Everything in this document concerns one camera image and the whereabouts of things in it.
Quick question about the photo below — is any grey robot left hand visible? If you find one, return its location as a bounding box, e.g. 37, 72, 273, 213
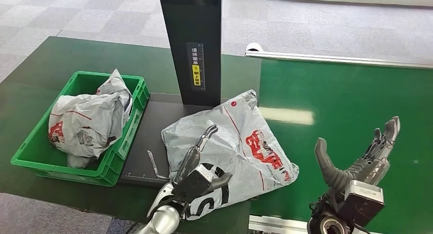
173, 124, 233, 190

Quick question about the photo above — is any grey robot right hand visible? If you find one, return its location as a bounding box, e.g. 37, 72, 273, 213
314, 115, 401, 193

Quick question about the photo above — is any grey courier bag red print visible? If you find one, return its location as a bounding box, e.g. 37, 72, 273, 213
147, 89, 300, 221

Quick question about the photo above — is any green plastic basket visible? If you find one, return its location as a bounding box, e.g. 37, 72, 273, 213
10, 71, 151, 188

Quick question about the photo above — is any black weighing device with column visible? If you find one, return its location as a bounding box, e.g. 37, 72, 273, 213
118, 0, 261, 189

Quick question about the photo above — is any green conveyor belt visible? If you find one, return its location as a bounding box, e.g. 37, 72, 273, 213
250, 58, 433, 234

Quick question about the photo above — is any black yellow label sticker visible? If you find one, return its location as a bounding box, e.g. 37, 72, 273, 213
186, 41, 206, 91

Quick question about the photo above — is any crumpled grey courier bag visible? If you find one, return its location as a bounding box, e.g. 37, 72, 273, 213
47, 68, 133, 169

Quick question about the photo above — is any white conveyor end cap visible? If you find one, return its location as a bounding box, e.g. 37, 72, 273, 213
246, 42, 268, 54

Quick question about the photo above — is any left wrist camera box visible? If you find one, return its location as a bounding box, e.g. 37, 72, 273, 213
172, 164, 216, 207

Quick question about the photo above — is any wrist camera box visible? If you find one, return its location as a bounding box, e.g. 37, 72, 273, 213
339, 179, 386, 227
172, 164, 216, 207

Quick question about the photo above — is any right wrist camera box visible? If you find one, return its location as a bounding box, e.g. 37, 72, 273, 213
339, 179, 386, 227

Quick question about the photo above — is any short aluminium conveyor frame rail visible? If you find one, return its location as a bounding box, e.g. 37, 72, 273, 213
248, 215, 383, 234

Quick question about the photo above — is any long aluminium conveyor side rail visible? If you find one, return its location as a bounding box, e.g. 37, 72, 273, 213
246, 51, 433, 70

